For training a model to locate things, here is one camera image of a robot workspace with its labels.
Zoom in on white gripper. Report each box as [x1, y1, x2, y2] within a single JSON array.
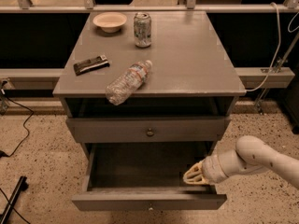
[[183, 155, 228, 185]]

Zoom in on white cable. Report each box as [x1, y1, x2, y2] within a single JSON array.
[[245, 2, 282, 93]]

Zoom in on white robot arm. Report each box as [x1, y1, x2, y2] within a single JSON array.
[[183, 135, 299, 189]]

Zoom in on clear plastic water bottle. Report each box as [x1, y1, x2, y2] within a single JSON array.
[[106, 60, 152, 105]]

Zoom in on black floor cable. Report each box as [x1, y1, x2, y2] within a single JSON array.
[[0, 87, 35, 159]]

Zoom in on black stand leg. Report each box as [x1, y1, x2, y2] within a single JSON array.
[[0, 176, 28, 224]]

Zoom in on silver soda can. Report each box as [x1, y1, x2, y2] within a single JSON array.
[[134, 12, 151, 48]]

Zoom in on metal bracket stand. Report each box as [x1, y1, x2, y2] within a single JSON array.
[[254, 32, 299, 115]]

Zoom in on grey wooden drawer cabinet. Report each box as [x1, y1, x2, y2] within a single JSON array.
[[52, 10, 247, 161]]

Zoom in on grey top drawer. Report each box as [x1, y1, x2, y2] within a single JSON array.
[[66, 117, 230, 143]]

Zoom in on grey drawer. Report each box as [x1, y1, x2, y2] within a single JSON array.
[[72, 142, 227, 211], [66, 117, 230, 143]]

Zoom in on white paper bowl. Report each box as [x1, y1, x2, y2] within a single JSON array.
[[93, 12, 127, 34]]

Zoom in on black snack bar wrapper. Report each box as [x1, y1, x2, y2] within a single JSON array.
[[73, 55, 110, 76]]

